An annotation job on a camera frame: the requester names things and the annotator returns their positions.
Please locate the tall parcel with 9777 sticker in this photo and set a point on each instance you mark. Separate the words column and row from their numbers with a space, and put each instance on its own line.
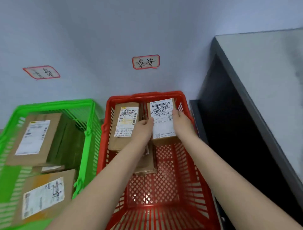
column 116, row 144

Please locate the person's left forearm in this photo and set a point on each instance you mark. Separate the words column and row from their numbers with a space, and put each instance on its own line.
column 99, row 189

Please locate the small smooth cardboard box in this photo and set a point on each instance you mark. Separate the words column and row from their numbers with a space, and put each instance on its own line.
column 165, row 141

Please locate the yellow-taped cardboard box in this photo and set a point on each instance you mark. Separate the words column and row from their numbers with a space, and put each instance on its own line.
column 68, row 182

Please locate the red plastic basket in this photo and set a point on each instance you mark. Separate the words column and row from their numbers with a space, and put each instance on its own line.
column 123, row 97

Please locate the red-framed wall label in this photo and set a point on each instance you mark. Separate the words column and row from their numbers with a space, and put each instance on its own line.
column 41, row 72
column 145, row 62

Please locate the dark table side panel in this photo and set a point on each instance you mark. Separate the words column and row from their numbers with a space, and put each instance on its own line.
column 236, row 142

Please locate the long narrow cardboard box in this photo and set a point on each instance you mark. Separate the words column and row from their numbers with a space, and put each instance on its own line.
column 146, row 165

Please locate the green plastic basket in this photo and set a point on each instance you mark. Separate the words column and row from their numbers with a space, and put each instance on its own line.
column 59, row 104

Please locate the person's left hand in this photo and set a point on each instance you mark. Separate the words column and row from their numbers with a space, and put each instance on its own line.
column 143, row 132

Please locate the person's right forearm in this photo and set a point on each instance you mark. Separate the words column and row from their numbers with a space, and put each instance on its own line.
column 236, row 187

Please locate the person's right hand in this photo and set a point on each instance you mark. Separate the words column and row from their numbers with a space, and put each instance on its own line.
column 184, row 128

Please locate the clear-taped cardboard box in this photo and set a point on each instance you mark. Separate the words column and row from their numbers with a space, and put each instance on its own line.
column 36, row 169

